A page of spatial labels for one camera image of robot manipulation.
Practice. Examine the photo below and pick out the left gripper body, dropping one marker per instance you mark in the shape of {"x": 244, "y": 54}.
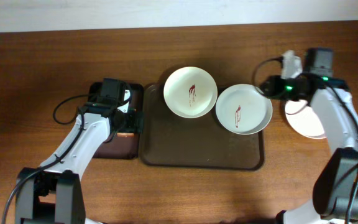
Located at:
{"x": 129, "y": 124}

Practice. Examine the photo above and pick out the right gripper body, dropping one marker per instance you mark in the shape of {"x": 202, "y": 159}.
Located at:
{"x": 284, "y": 89}

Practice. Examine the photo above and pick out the green and orange sponge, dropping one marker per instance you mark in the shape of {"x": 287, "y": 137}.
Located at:
{"x": 124, "y": 135}

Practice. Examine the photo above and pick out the white plate bottom stained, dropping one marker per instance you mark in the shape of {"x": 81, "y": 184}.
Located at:
{"x": 303, "y": 119}

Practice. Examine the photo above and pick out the white plate stained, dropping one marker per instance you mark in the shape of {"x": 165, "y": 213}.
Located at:
{"x": 190, "y": 92}
{"x": 303, "y": 119}

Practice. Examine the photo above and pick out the white plate top stained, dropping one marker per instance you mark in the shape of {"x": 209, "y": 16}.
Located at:
{"x": 190, "y": 92}

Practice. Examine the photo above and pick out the pale green plate stained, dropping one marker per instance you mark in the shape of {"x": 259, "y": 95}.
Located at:
{"x": 242, "y": 110}

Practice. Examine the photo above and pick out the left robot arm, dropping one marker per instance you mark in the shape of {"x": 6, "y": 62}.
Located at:
{"x": 51, "y": 193}

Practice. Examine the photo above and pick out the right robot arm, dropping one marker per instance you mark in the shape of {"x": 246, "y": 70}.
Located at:
{"x": 335, "y": 193}

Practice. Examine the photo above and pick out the small black tray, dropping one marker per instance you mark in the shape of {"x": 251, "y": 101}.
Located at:
{"x": 127, "y": 148}

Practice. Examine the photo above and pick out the large brown serving tray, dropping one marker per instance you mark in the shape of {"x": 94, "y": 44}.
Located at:
{"x": 170, "y": 140}

